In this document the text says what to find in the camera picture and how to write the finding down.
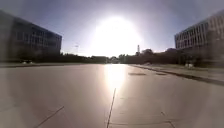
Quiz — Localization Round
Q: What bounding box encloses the distant slender tower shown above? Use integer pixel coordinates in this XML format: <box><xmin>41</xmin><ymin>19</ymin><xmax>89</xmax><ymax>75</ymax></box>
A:
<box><xmin>136</xmin><ymin>44</ymin><xmax>141</xmax><ymax>56</ymax></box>

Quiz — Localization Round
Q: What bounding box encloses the distant row of trees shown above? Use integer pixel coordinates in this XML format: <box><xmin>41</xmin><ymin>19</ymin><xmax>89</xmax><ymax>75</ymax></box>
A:
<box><xmin>33</xmin><ymin>48</ymin><xmax>188</xmax><ymax>66</ymax></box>

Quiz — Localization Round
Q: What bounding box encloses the grey paved plaza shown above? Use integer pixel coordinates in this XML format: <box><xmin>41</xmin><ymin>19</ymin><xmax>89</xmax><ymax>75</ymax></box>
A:
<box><xmin>0</xmin><ymin>63</ymin><xmax>224</xmax><ymax>128</ymax></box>

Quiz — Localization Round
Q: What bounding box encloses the large glass-fronted building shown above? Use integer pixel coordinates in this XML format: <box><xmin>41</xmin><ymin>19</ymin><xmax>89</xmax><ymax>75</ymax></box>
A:
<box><xmin>0</xmin><ymin>9</ymin><xmax>63</xmax><ymax>63</ymax></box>

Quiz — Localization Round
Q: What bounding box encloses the raised paved platform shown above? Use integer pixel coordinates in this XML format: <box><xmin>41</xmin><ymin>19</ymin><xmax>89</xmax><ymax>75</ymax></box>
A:
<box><xmin>128</xmin><ymin>63</ymin><xmax>224</xmax><ymax>87</ymax></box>

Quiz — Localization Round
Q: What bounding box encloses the pale multi-storey building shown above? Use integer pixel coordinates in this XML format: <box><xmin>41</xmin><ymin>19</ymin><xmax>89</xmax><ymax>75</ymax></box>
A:
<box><xmin>174</xmin><ymin>9</ymin><xmax>224</xmax><ymax>68</ymax></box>

